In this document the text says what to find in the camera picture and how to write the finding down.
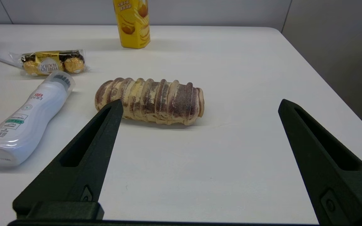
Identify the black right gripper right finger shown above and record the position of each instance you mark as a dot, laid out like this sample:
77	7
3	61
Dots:
341	182

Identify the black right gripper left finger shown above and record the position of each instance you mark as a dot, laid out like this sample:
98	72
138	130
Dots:
74	163

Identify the beige seashell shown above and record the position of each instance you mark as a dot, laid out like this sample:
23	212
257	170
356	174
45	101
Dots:
159	100

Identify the white plastic bottle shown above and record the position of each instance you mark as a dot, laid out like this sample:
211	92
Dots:
27	125

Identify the gold chocolate balls pack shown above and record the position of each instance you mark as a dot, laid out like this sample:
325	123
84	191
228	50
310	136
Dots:
50	62

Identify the tall yellow snack box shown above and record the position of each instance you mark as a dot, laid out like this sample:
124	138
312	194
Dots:
132	25

